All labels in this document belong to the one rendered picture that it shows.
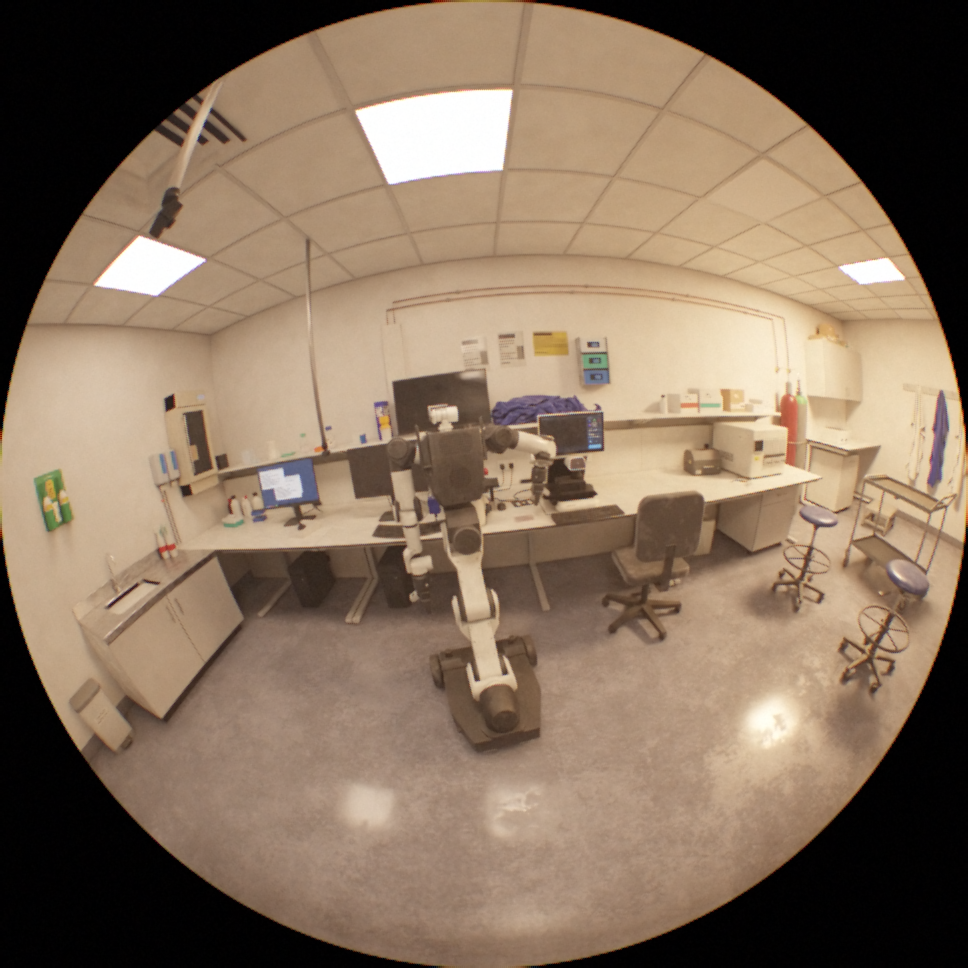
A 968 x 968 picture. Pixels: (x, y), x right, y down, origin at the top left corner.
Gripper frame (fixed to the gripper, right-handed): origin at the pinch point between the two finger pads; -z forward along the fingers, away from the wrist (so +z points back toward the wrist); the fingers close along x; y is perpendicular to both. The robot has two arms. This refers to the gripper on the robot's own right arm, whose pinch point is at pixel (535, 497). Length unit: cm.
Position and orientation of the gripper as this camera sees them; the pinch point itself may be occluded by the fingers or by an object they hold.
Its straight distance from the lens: 189.0
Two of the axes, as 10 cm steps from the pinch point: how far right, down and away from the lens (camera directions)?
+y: -9.9, -0.9, -0.4
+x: -0.2, -2.7, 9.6
